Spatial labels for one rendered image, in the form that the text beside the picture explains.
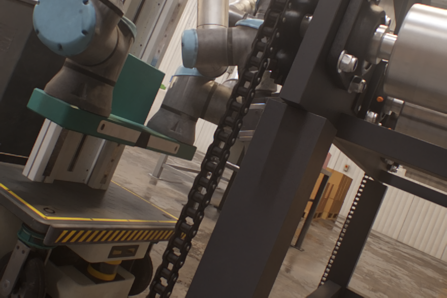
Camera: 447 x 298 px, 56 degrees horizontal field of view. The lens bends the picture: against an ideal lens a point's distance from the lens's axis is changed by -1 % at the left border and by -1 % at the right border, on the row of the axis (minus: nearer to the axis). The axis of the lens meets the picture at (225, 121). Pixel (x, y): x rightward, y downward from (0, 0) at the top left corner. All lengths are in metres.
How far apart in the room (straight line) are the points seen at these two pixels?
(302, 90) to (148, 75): 1.12
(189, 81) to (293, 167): 1.09
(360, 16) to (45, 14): 0.73
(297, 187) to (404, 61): 0.18
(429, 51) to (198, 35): 0.60
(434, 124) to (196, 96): 0.95
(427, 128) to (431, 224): 10.35
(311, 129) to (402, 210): 10.64
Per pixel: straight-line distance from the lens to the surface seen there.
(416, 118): 0.79
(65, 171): 1.57
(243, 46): 0.97
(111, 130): 1.28
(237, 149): 5.22
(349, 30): 0.52
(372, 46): 0.55
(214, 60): 0.99
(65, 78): 1.21
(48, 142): 1.43
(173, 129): 1.54
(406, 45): 0.51
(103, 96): 1.21
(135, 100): 1.55
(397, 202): 11.13
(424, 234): 11.14
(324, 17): 0.50
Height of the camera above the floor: 0.68
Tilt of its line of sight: 2 degrees up
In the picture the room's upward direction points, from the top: 23 degrees clockwise
